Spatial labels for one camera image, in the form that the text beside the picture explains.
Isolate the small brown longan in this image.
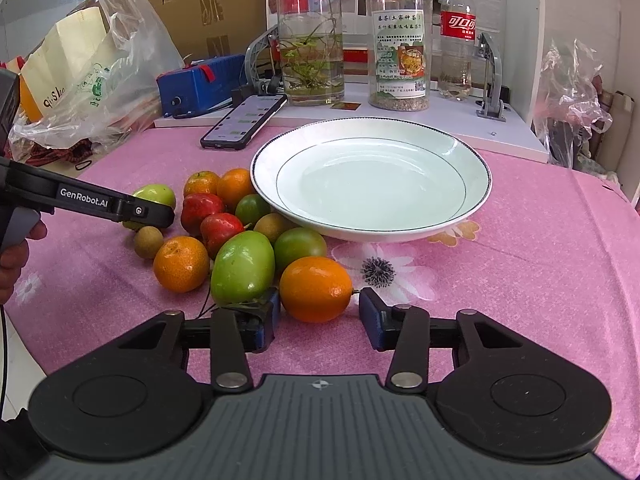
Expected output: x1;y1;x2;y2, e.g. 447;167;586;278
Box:
134;226;164;260

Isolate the red fruit back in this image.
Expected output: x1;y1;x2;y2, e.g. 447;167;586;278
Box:
180;193;226;236

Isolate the red fruit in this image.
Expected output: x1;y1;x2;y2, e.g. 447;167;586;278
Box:
200;212;244;259
180;193;226;236

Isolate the large green jujube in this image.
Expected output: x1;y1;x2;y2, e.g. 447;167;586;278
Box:
210;231;276;306

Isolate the small orange tangerine back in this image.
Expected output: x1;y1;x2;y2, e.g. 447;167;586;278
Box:
183;170;220;197

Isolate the red fruit front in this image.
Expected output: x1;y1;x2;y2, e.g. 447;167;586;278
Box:
200;212;244;259

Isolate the large orange tangerine front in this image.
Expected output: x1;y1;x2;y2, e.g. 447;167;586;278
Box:
279;256;354;324

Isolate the small green round fruit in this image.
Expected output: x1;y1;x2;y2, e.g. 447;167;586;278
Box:
235;194;271;226

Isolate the person's left hand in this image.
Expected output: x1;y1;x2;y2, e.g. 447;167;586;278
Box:
0;221;48;304

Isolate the yellow paper bag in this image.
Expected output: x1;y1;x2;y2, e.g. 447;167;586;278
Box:
20;6;106;122

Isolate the clear plastic bag left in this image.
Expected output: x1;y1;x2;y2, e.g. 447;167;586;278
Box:
8;12;183;160

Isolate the blue electric device box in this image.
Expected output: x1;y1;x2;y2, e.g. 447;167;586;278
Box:
156;54;246;118

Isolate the black smartphone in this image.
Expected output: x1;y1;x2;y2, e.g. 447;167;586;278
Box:
200;94;288;151

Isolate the brown cardboard box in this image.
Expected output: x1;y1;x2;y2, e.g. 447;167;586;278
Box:
76;0;266;70

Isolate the white blue-rimmed plate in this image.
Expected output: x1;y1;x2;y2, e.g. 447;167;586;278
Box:
250;117;492;242

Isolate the crumpled clear plastic bag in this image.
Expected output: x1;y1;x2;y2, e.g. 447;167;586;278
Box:
533;37;613;169

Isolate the white board platform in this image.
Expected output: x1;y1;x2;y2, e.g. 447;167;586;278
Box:
154;84;548;165

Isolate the glass vase with plants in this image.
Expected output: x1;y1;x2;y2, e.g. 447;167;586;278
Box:
277;0;344;105

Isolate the cola bottle red cap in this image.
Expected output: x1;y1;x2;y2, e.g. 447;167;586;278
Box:
438;0;476;101

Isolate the clear jar with label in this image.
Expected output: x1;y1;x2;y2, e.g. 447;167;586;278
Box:
366;0;433;112

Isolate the grey metal bracket left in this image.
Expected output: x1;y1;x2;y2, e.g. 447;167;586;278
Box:
231;25;284;108

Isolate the grey metal clamp bracket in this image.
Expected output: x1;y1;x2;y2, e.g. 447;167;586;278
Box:
476;32;506;122

